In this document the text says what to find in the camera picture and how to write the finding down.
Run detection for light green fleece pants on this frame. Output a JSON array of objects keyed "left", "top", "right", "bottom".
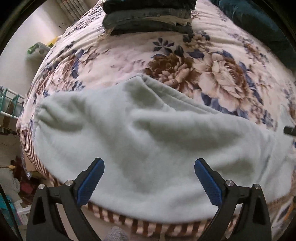
[{"left": 33, "top": 74, "right": 295, "bottom": 224}]

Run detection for floral bed blanket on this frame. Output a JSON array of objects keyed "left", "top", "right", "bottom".
[{"left": 16, "top": 0, "right": 296, "bottom": 238}]

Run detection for dark teal quilt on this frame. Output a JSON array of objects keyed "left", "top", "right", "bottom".
[{"left": 211, "top": 0, "right": 295, "bottom": 70}]

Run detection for teal shoe rack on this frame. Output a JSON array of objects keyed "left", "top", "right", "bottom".
[{"left": 1, "top": 86, "right": 25, "bottom": 119}]

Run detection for left striped curtain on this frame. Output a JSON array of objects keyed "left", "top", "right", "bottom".
[{"left": 56, "top": 0, "right": 98, "bottom": 23}]

